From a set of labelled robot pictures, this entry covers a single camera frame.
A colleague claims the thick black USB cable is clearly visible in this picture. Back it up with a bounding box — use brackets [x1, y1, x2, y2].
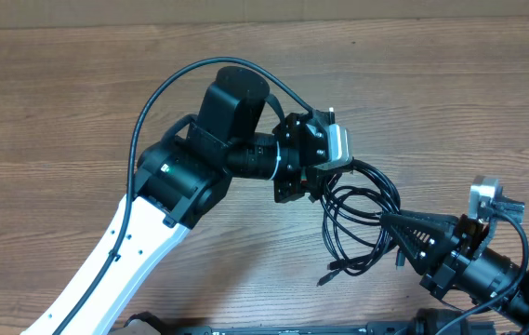
[317, 158, 403, 287]

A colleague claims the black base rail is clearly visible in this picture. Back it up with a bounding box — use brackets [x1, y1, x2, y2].
[124, 307, 497, 335]

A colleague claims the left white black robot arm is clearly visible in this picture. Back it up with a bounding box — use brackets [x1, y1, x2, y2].
[28, 66, 337, 334]

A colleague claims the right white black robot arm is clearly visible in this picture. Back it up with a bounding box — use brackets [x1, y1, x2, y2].
[380, 211, 529, 334]

